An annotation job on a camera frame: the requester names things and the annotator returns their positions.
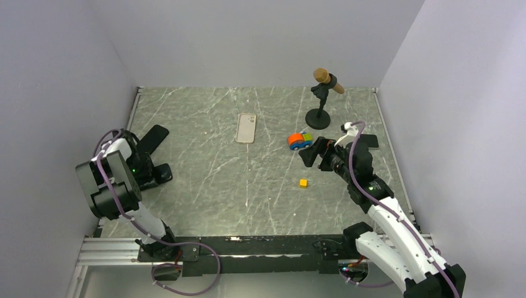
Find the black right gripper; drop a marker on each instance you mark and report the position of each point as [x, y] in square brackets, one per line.
[309, 154]

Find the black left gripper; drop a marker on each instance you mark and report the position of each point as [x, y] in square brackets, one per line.
[146, 159]

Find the black smartphone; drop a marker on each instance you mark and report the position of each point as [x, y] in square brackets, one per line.
[370, 140]

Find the beige phone case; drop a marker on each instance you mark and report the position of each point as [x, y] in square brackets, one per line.
[246, 128]

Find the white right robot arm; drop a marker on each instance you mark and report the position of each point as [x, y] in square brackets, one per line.
[410, 262]

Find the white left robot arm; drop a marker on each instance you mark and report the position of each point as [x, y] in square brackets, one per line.
[114, 178]

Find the black phone near left edge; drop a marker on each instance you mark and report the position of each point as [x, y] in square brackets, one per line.
[152, 139]

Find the orange blue toy car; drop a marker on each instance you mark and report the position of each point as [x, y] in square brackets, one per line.
[298, 141]

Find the yellow cube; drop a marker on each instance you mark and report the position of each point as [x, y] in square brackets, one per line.
[303, 183]

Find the black microphone stand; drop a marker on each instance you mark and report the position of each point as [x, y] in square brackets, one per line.
[318, 118]

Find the wooden microphone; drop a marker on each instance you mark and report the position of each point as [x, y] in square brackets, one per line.
[324, 77]

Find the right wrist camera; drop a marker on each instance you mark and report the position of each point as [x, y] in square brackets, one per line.
[350, 131]

